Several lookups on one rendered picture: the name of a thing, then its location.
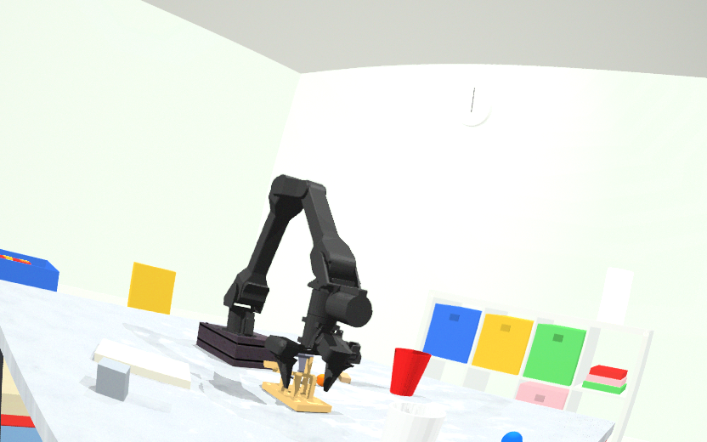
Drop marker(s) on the red plastic cup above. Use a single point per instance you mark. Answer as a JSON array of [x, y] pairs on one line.
[[408, 368]]

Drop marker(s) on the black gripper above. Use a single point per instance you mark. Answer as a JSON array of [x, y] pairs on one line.
[[284, 350]]

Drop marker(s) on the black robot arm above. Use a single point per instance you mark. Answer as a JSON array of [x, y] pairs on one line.
[[336, 290]]

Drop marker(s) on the cream flat rectangular panel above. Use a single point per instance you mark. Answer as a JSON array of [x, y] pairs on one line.
[[146, 364]]

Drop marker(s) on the blue ball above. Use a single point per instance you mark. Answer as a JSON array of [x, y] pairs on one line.
[[512, 437]]

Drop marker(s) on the white mug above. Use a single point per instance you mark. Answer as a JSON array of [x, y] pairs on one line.
[[412, 422]]

